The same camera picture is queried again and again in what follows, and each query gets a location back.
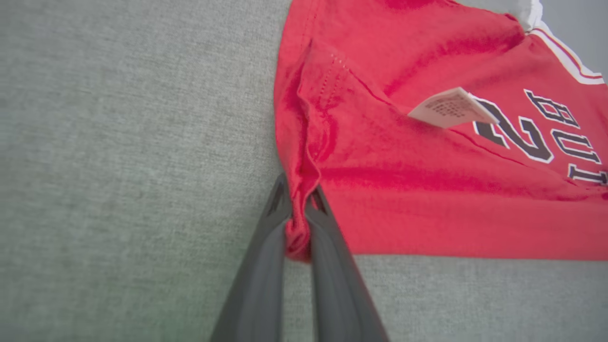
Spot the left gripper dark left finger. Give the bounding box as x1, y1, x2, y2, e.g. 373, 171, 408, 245
210, 173, 292, 342

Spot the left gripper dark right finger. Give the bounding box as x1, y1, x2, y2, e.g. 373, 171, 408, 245
304, 185, 390, 342

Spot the red basketball jersey white trim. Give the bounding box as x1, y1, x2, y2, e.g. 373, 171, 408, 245
274, 0, 608, 263

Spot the grey fabric sofa cushion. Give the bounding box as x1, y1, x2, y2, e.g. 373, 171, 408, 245
0, 0, 608, 342

